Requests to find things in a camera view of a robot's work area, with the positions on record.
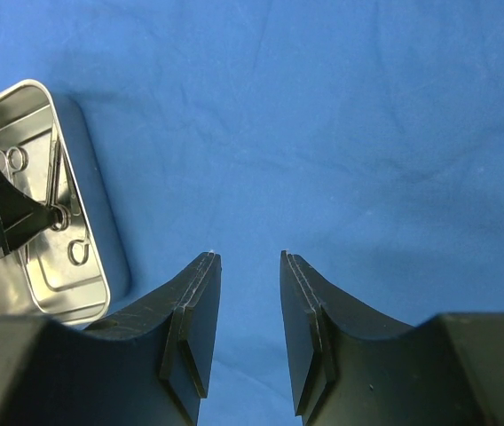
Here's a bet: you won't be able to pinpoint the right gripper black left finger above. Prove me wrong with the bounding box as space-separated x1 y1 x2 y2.
0 252 222 425

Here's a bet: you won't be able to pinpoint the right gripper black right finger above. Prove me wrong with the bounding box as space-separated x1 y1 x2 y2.
280 252 504 425

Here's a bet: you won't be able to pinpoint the steel surgical scissors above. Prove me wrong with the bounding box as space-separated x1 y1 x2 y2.
0 146 28 179

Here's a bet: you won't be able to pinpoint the steel instrument tray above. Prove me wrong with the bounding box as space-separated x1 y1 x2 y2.
0 79 130 325

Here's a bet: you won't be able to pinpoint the steel forceps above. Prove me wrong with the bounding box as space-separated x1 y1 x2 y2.
45 122 70 232

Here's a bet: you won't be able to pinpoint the blue surgical cloth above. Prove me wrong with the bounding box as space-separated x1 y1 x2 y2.
0 1 504 425

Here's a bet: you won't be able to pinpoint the steel clamp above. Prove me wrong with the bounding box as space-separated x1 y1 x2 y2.
67 240 90 266

